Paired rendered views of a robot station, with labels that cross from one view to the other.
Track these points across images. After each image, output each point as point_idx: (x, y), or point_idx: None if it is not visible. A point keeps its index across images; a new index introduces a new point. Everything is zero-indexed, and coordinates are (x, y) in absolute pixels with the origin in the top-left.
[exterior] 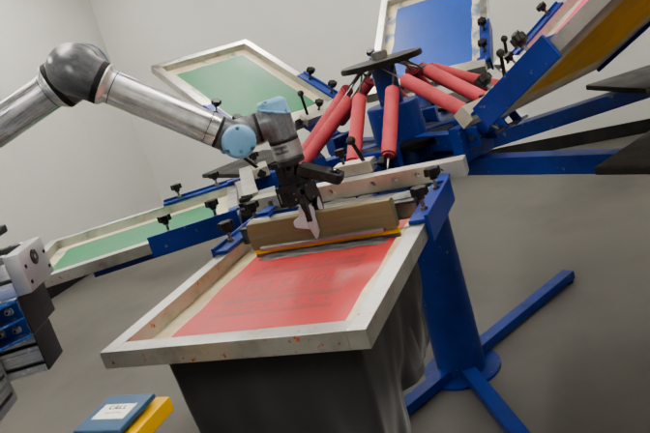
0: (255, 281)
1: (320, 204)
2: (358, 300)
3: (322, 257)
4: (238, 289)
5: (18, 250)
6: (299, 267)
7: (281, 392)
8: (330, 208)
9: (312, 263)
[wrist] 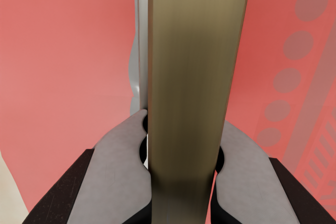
0: (317, 196)
1: (102, 180)
2: None
3: (262, 74)
4: (335, 216)
5: None
6: (296, 123)
7: None
8: (187, 88)
9: (293, 91)
